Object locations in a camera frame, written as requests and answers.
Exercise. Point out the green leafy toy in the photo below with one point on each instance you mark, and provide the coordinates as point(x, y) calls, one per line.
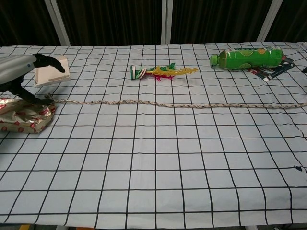
point(163, 71)

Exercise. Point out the black pleated curtain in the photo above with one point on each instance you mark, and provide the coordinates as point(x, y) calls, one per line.
point(112, 21)
point(24, 21)
point(292, 20)
point(216, 21)

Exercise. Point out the crumpled red-white wrapper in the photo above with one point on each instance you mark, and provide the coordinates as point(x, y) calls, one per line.
point(24, 117)

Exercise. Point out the white paper notepad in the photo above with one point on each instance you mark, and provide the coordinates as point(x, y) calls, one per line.
point(52, 74)

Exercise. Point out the green plastic drink bottle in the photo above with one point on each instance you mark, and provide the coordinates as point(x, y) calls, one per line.
point(247, 60)

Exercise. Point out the white partition post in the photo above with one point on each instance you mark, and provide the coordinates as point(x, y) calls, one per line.
point(268, 20)
point(58, 24)
point(167, 21)

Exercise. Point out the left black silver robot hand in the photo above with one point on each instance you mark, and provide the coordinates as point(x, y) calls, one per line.
point(14, 69)

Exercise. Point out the white black grid tablecloth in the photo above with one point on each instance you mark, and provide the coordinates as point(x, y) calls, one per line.
point(153, 155)

